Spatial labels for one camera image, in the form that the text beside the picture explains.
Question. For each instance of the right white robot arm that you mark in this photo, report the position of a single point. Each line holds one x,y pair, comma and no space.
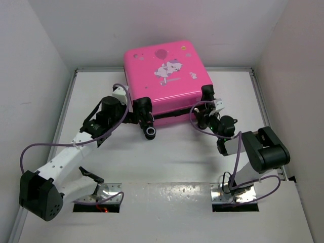
257,152

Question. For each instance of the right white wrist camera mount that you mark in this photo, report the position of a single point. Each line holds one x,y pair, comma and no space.
217,106

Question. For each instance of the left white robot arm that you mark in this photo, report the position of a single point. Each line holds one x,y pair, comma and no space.
62,179

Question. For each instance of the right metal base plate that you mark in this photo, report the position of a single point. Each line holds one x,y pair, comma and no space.
220,194

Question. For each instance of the metal base plate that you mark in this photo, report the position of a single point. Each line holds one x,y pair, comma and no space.
220,194
106,190

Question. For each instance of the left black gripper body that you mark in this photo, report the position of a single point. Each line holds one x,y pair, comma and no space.
131,117

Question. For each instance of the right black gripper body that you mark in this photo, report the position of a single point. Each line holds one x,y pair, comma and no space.
211,122

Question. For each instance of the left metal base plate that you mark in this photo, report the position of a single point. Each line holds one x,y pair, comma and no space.
106,190

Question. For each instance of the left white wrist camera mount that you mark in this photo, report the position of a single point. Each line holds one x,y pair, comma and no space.
120,94

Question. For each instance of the pink suitcase with dark lining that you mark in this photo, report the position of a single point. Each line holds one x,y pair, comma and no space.
165,81

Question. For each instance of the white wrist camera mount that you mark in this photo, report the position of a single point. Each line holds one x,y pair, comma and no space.
120,94
217,106

